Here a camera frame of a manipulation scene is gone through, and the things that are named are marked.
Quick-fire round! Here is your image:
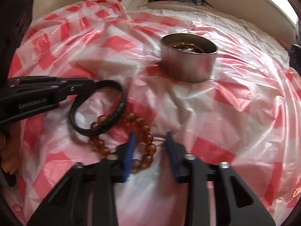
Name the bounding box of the person's left hand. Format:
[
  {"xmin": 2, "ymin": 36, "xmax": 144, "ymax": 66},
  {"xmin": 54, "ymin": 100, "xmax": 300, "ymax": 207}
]
[{"xmin": 0, "ymin": 132, "xmax": 17, "ymax": 175}]

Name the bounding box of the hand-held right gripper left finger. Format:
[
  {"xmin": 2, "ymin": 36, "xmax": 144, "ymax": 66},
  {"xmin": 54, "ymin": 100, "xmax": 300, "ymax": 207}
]
[{"xmin": 27, "ymin": 132, "xmax": 137, "ymax": 226}]

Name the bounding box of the red checkered plastic sheet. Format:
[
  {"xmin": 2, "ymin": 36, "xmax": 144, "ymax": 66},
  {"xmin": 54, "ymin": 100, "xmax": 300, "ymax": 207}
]
[{"xmin": 8, "ymin": 0, "xmax": 301, "ymax": 226}]

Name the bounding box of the amber bead bracelet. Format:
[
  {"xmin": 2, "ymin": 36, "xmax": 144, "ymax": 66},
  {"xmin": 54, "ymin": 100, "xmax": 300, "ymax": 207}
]
[{"xmin": 89, "ymin": 112, "xmax": 157, "ymax": 174}]

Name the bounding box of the black glossy bag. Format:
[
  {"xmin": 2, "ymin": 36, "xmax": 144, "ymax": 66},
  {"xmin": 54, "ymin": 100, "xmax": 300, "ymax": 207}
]
[{"xmin": 290, "ymin": 43, "xmax": 301, "ymax": 69}]

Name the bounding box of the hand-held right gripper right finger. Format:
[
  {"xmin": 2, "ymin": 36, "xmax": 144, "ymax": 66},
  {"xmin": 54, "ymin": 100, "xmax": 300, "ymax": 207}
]
[{"xmin": 165, "ymin": 132, "xmax": 276, "ymax": 226}]

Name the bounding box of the mixed bracelets heap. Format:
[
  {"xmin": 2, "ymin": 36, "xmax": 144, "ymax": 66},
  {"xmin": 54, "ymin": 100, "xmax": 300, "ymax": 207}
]
[{"xmin": 168, "ymin": 41, "xmax": 210, "ymax": 53}]

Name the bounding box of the black braided leather bracelet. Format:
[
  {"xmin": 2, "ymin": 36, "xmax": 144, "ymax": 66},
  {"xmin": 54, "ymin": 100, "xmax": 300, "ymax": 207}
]
[{"xmin": 69, "ymin": 80, "xmax": 128, "ymax": 137}]

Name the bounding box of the white striped bedsheet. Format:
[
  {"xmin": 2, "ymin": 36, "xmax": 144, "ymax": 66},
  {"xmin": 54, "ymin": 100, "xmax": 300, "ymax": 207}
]
[{"xmin": 121, "ymin": 0, "xmax": 292, "ymax": 60}]

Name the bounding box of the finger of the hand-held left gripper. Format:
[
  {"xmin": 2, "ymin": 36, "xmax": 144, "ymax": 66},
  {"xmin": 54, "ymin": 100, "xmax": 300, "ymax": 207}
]
[{"xmin": 7, "ymin": 75, "xmax": 98, "ymax": 100}]

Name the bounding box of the round metal tin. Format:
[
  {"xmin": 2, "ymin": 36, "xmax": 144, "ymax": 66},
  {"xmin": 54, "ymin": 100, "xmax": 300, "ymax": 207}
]
[{"xmin": 160, "ymin": 33, "xmax": 220, "ymax": 83}]

